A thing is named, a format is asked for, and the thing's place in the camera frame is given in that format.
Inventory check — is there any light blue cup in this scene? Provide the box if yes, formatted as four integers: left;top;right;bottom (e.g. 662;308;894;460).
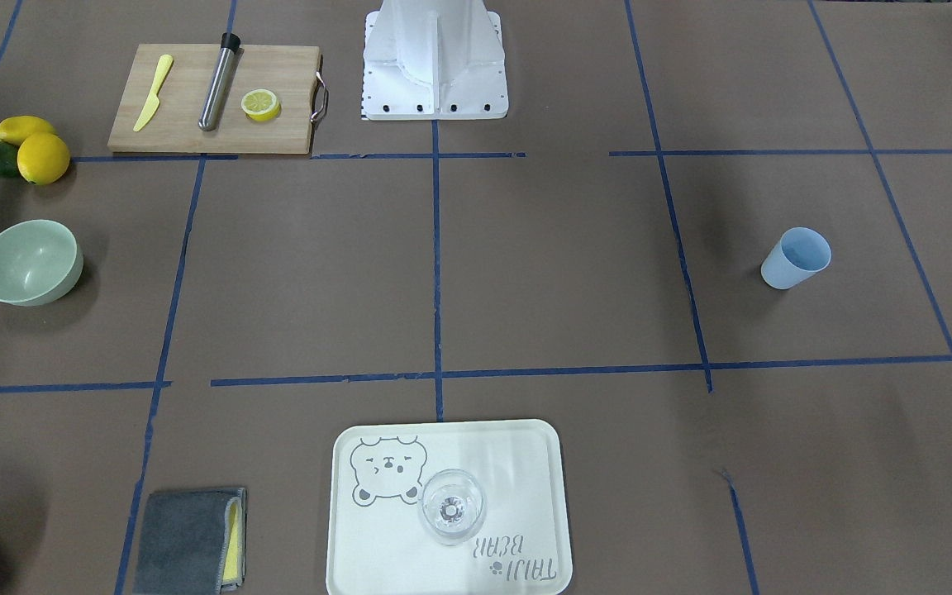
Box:
760;227;832;290

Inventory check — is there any green bowl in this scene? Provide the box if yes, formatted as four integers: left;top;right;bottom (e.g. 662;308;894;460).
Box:
0;219;84;307

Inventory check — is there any cream bear tray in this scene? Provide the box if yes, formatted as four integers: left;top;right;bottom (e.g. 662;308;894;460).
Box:
326;419;572;594

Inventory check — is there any clear wine glass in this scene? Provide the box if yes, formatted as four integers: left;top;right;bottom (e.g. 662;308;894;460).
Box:
420;469;488;546

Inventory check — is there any half lemon slice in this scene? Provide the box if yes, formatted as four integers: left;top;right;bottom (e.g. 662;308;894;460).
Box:
240;89;281;123

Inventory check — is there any wooden cutting board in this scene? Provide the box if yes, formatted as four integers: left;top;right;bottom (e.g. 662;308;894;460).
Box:
108;44;321;155

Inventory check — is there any steel muddler black tip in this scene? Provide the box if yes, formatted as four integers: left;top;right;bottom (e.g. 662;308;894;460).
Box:
198;31;241;131

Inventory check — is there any grey yellow folded cloth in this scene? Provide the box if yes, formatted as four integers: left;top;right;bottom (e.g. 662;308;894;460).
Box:
132;486;248;594

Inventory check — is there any yellow plastic knife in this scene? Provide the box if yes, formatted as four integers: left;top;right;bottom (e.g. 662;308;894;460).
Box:
132;54;174;132

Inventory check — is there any yellow lemon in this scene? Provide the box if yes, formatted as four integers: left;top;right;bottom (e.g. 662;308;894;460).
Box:
0;114;57;147
17;132;71;186

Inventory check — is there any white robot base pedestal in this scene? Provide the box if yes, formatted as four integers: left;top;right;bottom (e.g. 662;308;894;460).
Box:
360;1;510;121

